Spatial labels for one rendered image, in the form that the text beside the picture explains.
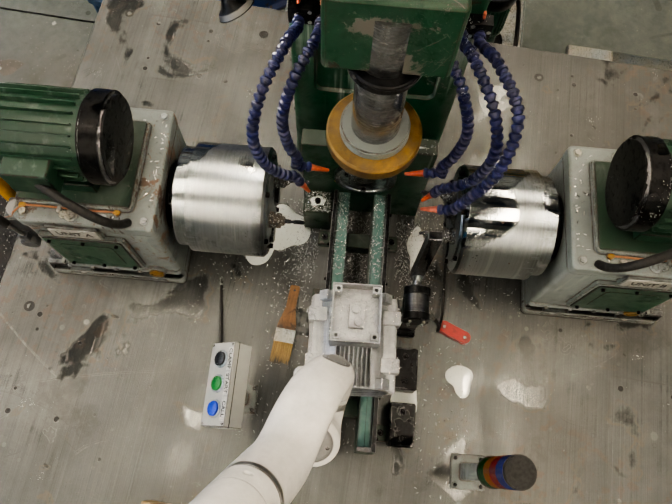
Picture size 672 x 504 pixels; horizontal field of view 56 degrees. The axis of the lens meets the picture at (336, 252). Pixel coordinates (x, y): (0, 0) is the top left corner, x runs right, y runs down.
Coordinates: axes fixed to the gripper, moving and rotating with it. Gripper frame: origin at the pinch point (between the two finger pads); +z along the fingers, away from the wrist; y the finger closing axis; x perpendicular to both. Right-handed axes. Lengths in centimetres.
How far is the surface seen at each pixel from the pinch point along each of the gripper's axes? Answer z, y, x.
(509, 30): 130, 58, 89
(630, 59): 175, 123, 89
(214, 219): 11.8, -25.4, 25.9
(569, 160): 19, 49, 44
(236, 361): 1.8, -17.4, -1.2
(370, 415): 12.4, 11.5, -15.2
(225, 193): 11.7, -23.3, 31.6
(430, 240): -0.9, 18.5, 27.5
